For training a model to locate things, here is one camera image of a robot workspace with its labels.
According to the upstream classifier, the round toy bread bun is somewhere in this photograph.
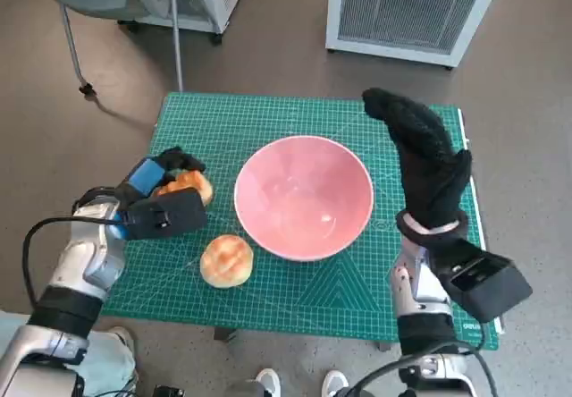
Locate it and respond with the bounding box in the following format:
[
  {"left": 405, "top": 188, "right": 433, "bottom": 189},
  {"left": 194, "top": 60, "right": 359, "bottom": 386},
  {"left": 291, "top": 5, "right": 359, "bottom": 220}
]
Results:
[{"left": 199, "top": 234, "right": 257, "bottom": 289}]

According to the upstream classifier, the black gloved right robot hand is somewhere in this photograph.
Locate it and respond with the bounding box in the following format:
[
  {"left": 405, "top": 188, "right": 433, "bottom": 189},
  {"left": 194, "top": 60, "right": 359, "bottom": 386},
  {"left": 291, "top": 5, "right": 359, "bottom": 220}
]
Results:
[{"left": 361, "top": 87, "right": 474, "bottom": 232}]

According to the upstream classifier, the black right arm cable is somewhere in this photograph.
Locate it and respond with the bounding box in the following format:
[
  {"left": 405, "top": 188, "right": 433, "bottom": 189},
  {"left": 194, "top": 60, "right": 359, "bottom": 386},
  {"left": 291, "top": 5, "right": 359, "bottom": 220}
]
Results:
[{"left": 348, "top": 318, "right": 500, "bottom": 397}]

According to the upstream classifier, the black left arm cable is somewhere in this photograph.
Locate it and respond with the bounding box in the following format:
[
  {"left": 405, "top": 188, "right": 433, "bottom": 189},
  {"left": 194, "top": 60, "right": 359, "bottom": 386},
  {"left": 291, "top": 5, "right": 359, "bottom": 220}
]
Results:
[{"left": 21, "top": 216, "right": 122, "bottom": 314}]

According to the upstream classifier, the long orange toy bread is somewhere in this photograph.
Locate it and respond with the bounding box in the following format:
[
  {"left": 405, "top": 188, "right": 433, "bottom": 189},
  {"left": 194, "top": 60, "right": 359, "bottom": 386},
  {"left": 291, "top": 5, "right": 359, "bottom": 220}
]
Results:
[{"left": 156, "top": 169, "right": 215, "bottom": 207}]

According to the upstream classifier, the person's leg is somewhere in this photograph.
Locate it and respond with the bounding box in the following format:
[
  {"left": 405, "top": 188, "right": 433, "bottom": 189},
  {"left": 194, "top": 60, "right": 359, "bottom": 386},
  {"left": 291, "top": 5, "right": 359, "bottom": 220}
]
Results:
[{"left": 0, "top": 309, "right": 138, "bottom": 397}]

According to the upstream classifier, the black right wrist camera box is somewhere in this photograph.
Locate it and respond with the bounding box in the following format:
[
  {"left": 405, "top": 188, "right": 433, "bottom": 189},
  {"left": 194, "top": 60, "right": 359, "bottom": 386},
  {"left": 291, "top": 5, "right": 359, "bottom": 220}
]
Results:
[{"left": 435, "top": 238, "right": 534, "bottom": 325}]

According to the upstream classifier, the person's white shoe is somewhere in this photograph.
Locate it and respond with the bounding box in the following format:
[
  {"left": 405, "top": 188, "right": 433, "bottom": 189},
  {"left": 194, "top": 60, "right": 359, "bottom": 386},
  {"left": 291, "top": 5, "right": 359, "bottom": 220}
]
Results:
[
  {"left": 321, "top": 369, "right": 349, "bottom": 397},
  {"left": 109, "top": 325, "right": 135, "bottom": 353},
  {"left": 255, "top": 367, "right": 282, "bottom": 397}
]

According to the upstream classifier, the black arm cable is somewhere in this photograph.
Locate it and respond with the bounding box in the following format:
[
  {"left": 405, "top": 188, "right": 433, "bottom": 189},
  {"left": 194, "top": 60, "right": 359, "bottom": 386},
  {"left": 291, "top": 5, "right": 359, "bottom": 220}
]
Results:
[
  {"left": 348, "top": 318, "right": 500, "bottom": 397},
  {"left": 21, "top": 216, "right": 122, "bottom": 314}
]

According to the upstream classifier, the green cutting mat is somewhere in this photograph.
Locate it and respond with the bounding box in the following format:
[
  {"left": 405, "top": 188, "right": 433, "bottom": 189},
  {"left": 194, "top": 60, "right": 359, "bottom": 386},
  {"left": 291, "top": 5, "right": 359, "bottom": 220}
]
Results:
[{"left": 100, "top": 91, "right": 501, "bottom": 351}]

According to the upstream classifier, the white cabinet with mesh grille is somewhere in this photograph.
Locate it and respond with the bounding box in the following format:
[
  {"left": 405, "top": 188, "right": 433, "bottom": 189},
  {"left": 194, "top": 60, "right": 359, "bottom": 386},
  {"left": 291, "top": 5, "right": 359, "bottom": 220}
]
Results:
[{"left": 324, "top": 0, "right": 524, "bottom": 70}]

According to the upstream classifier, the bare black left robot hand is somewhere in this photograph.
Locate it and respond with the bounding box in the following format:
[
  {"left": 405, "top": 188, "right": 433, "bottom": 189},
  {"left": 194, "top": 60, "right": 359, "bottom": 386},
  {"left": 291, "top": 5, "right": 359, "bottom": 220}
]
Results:
[{"left": 115, "top": 146, "right": 207, "bottom": 209}]

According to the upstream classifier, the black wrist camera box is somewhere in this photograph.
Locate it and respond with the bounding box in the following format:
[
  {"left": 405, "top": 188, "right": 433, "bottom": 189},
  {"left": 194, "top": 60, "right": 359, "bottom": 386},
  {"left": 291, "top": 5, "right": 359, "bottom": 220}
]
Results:
[
  {"left": 118, "top": 190, "right": 209, "bottom": 241},
  {"left": 435, "top": 238, "right": 534, "bottom": 325}
]

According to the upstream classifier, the pink bowl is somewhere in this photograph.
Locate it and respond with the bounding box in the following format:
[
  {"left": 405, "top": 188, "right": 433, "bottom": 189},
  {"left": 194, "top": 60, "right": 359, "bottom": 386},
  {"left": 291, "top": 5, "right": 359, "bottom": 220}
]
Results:
[{"left": 233, "top": 135, "right": 374, "bottom": 263}]

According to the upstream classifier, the white metal pole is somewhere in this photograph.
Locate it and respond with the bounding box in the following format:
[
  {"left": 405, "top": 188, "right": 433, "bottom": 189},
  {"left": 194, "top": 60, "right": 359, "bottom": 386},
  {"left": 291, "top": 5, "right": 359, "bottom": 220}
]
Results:
[{"left": 168, "top": 0, "right": 185, "bottom": 93}]

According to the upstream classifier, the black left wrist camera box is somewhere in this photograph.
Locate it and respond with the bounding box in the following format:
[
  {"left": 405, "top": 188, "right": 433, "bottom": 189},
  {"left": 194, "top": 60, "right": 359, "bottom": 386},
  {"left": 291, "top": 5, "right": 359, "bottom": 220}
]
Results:
[{"left": 118, "top": 190, "right": 209, "bottom": 241}]

